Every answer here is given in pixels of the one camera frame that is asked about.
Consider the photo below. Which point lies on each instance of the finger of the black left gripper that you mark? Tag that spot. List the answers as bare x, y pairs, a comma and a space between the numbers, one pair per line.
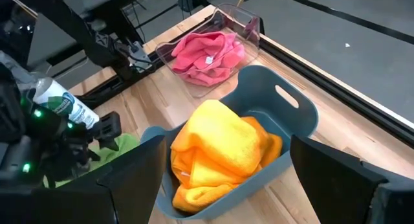
110, 130
87, 154

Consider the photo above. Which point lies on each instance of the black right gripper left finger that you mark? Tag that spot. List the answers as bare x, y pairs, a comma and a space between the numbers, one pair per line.
97, 198

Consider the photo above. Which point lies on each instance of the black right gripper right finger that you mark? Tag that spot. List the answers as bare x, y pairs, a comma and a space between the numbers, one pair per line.
349, 191

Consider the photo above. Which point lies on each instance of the orange microfiber towel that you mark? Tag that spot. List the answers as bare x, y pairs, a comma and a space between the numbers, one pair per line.
220, 143

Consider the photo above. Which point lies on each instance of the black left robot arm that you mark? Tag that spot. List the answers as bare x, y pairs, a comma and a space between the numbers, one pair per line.
81, 33

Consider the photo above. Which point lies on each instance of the green microfiber towel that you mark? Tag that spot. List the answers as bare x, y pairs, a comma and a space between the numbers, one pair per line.
121, 144

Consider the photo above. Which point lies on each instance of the pink microfiber towel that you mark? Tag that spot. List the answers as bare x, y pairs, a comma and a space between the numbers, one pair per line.
203, 59

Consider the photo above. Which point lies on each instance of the clear spray bottle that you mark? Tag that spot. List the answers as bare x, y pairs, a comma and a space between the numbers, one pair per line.
64, 102

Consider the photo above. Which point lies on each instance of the grey desk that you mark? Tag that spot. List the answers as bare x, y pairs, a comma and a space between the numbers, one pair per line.
48, 39

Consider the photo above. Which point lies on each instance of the teal plastic basket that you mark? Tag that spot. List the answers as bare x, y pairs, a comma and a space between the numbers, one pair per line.
258, 94

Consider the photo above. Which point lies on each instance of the white paper scrap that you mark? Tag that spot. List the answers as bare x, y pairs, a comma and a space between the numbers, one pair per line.
347, 45

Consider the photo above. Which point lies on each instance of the clear plastic bin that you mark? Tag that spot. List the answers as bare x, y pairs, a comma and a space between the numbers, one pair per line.
246, 20

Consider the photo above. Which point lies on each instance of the black aluminium table frame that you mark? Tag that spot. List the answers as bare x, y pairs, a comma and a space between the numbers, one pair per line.
355, 107

